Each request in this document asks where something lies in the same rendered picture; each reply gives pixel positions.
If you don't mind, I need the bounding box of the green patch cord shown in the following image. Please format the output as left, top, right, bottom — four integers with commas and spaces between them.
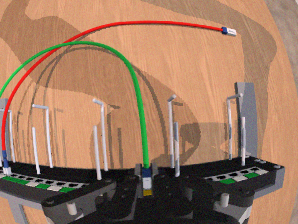
0, 41, 149, 168

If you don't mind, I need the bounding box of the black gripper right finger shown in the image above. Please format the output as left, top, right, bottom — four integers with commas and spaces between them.
150, 163, 255, 224

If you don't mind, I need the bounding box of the red cable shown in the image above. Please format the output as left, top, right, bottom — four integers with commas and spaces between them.
2, 21, 223, 158

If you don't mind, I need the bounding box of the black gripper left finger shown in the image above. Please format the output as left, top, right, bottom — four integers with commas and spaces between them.
41, 163, 144, 224

